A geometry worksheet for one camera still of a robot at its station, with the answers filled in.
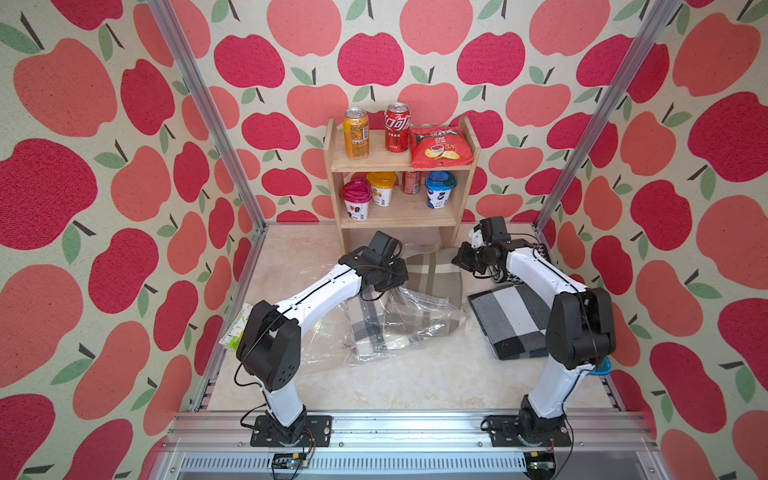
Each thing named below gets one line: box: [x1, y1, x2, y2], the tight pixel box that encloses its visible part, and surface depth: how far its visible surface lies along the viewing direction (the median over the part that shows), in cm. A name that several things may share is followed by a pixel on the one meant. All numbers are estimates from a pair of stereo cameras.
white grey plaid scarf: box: [351, 290, 451, 355], surface depth 86 cm
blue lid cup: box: [425, 171, 457, 209], surface depth 93 cm
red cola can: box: [384, 102, 411, 153], surface depth 75 cm
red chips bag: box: [410, 126, 474, 169], surface depth 76 cm
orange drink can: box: [343, 107, 370, 160], surface depth 74 cm
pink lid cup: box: [340, 172, 373, 221], surface depth 90 cm
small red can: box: [402, 170, 422, 195], surface depth 100 cm
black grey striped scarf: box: [468, 284, 551, 361], surface depth 92 cm
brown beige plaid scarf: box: [395, 248, 463, 310], surface depth 93 cm
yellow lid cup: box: [366, 172, 397, 207], surface depth 93 cm
